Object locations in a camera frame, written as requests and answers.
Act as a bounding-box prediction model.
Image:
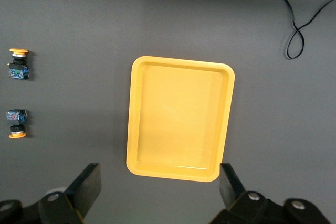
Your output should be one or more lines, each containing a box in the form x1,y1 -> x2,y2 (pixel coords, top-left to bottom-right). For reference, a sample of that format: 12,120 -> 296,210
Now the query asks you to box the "yellow push button red contact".
5,108 -> 28,139

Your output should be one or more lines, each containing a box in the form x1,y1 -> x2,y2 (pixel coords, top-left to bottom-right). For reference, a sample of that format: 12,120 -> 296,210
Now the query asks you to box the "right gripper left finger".
38,163 -> 102,224

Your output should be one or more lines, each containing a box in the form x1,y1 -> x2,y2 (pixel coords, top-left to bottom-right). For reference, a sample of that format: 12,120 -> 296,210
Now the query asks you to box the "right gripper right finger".
209,163 -> 287,224

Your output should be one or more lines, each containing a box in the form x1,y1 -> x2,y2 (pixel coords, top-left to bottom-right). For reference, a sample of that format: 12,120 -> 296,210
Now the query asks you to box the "yellow plastic tray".
125,55 -> 236,183

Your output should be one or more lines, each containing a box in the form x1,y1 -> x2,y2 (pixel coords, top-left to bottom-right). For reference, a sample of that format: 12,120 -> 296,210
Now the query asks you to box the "loose black table cable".
253,0 -> 336,60

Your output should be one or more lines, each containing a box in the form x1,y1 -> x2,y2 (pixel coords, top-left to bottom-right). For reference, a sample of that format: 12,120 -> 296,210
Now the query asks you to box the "yellow push button green contact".
7,48 -> 31,80

